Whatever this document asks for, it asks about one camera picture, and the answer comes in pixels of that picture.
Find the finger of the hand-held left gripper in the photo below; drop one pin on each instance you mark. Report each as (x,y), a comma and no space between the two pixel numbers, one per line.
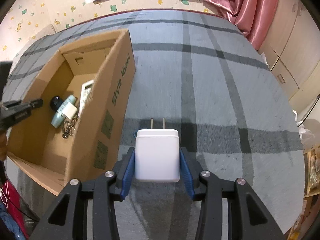
(17,110)
(4,72)

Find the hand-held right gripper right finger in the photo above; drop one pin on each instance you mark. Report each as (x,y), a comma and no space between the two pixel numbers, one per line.
(187,177)

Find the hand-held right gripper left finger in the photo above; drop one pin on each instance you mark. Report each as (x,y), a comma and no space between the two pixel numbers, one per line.
(126,177)

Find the large white charger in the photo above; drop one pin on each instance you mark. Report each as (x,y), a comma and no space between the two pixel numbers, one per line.
(157,157)

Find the black round mount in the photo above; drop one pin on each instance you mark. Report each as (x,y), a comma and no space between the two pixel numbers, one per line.
(55,103)

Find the teal cosmetic bottle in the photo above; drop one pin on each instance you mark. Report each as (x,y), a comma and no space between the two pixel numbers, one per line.
(58,117)

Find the small white charger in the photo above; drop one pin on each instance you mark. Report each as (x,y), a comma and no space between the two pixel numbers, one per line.
(69,111)

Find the white remote control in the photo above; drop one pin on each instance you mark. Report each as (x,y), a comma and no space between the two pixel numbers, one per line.
(86,92)

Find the brown cardboard box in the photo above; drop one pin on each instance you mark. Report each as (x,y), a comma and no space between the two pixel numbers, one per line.
(120,62)

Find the grey plaid blanket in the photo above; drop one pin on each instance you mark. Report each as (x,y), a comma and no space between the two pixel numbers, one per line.
(212,92)

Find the red patterned cloth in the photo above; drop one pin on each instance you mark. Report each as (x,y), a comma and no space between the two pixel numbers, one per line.
(12,200)

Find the blue cloth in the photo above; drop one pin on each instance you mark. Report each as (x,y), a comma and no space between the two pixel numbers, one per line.
(10,225)

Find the wooden shelf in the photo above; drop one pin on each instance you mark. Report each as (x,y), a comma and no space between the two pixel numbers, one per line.
(312,170)

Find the white plastic bag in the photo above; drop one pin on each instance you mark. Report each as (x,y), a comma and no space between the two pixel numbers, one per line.
(306,135)

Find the beige wardrobe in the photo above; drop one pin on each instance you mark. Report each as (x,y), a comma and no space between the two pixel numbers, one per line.
(295,42)

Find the pink satin curtain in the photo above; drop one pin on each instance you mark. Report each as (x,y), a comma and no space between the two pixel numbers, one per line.
(237,2)

